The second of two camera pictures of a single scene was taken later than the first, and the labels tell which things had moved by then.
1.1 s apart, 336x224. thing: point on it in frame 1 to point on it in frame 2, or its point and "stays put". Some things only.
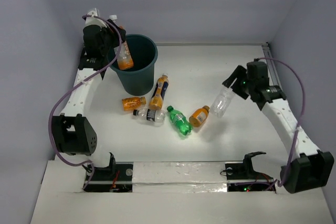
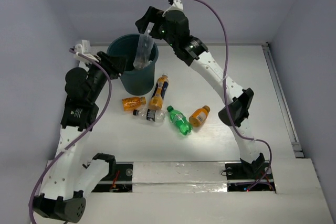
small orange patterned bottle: x=134 y=103 stays put
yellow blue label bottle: x=159 y=92 stays put
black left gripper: x=117 y=35 to x=111 y=64
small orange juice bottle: x=199 y=116 stays put
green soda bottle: x=179 y=119 stays put
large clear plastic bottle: x=221 y=102 to x=142 y=57
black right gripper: x=240 y=72 to x=153 y=15
